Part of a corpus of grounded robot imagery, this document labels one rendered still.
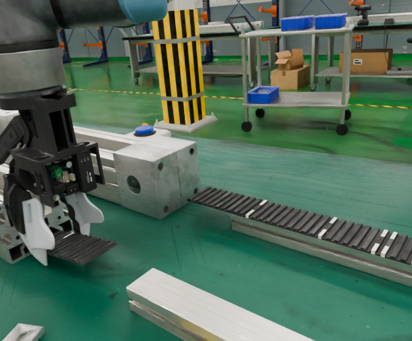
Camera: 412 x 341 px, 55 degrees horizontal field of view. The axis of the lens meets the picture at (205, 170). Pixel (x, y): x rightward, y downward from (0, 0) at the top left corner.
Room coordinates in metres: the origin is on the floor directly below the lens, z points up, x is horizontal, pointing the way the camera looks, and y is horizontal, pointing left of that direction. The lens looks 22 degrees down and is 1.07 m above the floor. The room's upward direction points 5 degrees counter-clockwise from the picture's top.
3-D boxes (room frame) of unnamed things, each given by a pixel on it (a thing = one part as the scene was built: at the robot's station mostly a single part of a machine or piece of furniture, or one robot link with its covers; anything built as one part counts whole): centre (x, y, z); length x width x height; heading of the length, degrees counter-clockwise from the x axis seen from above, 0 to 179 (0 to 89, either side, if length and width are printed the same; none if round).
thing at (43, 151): (0.43, 0.17, 0.94); 0.09 x 0.08 x 0.12; 50
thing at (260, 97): (3.63, -0.86, 0.50); 1.03 x 0.55 x 1.01; 66
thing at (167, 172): (0.61, 0.07, 0.83); 0.12 x 0.09 x 0.10; 140
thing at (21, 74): (0.44, 0.18, 1.02); 0.08 x 0.08 x 0.05
